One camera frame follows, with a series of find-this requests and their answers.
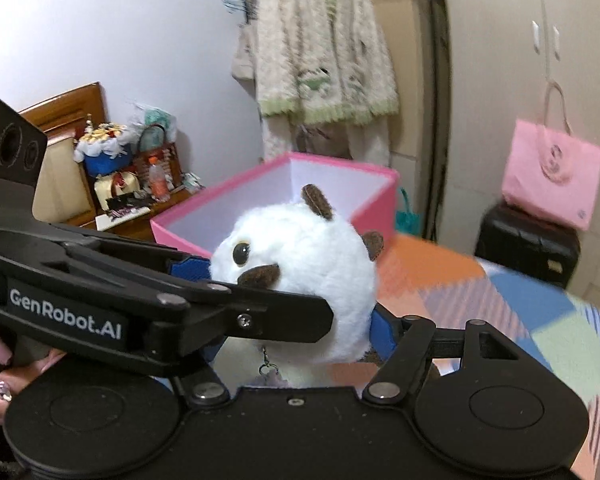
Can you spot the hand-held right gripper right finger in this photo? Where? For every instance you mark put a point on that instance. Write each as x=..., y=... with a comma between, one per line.
x=382, y=330

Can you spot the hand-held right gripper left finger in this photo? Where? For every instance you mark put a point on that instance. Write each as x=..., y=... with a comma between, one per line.
x=212, y=352

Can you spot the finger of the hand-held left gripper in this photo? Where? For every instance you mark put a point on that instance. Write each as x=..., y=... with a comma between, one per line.
x=280, y=317
x=190, y=267

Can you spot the white plush toy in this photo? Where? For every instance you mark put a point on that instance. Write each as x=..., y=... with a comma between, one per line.
x=300, y=260

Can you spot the pink cardboard box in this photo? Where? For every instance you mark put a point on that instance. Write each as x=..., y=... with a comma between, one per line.
x=375, y=205

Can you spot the wooden nightstand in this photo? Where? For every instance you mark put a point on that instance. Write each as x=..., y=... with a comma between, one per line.
x=130, y=234

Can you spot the small mint box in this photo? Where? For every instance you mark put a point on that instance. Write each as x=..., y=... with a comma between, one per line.
x=194, y=182

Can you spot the orange drink bottle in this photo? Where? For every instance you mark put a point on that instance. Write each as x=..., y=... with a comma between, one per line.
x=157, y=180

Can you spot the white flat box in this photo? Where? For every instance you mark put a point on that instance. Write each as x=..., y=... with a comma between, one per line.
x=105, y=221

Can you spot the beige gift bag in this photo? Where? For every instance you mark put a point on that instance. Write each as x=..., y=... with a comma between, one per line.
x=117, y=185

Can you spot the checkered basket bag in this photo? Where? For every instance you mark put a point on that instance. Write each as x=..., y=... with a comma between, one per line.
x=142, y=165

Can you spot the teal bag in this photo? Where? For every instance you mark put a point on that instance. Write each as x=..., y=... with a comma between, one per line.
x=407, y=217

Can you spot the patchwork tablecloth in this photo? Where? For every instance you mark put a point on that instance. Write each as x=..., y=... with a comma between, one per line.
x=505, y=300

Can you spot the beige pillow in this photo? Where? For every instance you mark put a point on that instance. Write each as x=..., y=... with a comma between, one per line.
x=60, y=180

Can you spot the flower bouquet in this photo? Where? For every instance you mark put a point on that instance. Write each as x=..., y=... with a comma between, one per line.
x=102, y=142

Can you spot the white plastic bag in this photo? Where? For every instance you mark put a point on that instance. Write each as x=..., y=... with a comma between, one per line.
x=157, y=117

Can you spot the black suitcase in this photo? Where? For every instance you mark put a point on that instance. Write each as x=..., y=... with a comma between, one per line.
x=525, y=250

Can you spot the brown paper bag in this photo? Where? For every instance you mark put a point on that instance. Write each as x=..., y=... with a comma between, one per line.
x=370, y=145

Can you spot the black pole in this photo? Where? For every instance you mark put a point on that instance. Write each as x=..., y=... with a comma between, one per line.
x=440, y=110

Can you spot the pink tote bag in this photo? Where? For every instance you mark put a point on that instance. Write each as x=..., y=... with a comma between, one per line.
x=550, y=175

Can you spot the cream fluffy pajama top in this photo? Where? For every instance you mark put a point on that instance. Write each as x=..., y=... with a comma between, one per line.
x=320, y=35

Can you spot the beige wardrobe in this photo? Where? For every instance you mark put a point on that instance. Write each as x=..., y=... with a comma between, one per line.
x=505, y=35

